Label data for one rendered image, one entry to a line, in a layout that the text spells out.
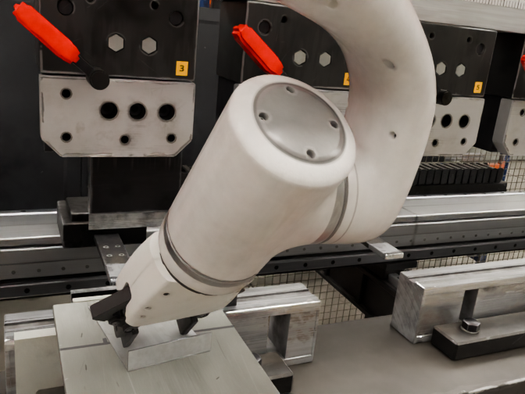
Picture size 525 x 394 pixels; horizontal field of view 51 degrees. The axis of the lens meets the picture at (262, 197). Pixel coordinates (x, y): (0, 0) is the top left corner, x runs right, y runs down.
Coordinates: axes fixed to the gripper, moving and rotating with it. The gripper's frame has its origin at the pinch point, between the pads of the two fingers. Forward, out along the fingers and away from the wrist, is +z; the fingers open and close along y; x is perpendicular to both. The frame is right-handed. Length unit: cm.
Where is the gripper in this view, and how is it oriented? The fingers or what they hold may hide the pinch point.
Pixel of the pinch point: (156, 320)
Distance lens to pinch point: 58.2
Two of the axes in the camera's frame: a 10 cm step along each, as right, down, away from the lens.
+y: -8.5, 0.7, -5.2
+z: -4.1, 5.3, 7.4
